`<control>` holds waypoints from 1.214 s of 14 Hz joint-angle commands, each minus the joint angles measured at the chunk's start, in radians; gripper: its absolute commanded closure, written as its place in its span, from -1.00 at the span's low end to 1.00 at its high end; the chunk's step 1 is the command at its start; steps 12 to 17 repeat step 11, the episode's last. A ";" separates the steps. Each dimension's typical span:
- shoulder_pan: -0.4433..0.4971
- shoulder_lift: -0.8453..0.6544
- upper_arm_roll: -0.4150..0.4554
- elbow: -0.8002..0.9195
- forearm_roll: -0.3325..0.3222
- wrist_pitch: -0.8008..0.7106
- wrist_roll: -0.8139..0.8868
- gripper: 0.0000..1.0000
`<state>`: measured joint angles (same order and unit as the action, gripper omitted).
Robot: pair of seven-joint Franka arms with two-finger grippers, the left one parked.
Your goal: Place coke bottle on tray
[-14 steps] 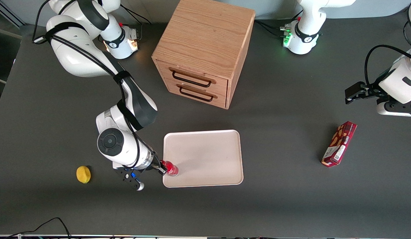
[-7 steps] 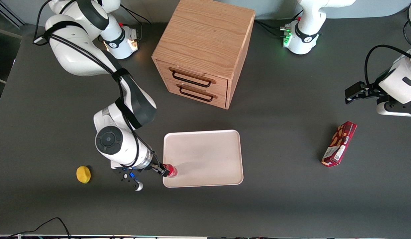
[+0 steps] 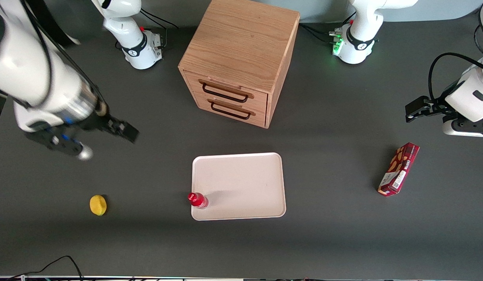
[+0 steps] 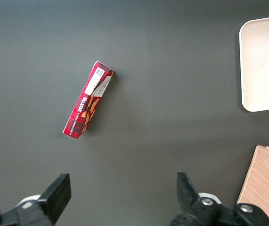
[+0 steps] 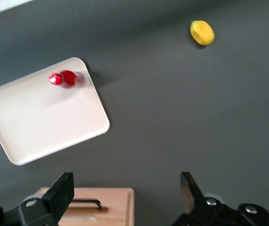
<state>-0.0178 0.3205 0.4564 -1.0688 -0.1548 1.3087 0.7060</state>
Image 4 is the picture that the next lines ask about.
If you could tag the light wooden board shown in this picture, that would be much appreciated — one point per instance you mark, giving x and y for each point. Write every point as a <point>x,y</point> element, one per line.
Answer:
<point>266,186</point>

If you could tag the beige rectangular tray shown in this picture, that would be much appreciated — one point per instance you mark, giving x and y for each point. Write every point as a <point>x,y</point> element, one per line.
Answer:
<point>263,66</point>

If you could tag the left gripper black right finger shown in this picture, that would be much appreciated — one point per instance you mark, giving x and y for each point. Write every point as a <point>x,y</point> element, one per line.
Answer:
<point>186,193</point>

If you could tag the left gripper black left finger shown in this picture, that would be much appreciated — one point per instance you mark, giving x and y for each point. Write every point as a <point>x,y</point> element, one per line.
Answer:
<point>57,195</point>

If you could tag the red tartan shortbread box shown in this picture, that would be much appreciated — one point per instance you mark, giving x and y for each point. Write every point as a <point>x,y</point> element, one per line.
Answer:
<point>84,108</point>

